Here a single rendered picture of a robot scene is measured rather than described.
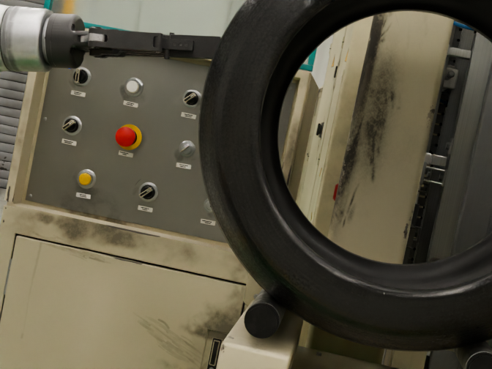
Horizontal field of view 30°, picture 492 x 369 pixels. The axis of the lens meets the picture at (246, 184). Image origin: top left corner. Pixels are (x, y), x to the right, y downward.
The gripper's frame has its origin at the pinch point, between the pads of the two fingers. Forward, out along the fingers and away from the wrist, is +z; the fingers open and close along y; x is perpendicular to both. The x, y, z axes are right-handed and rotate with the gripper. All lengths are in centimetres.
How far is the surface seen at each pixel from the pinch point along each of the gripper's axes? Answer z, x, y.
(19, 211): -43, 28, 51
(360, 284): 24.2, 29.3, -12.0
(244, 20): 7.8, -2.6, -9.5
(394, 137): 28.8, 10.2, 26.4
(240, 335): 9.0, 38.2, -5.0
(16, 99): -357, -30, 870
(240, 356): 9.8, 39.6, -10.6
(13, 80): -361, -51, 868
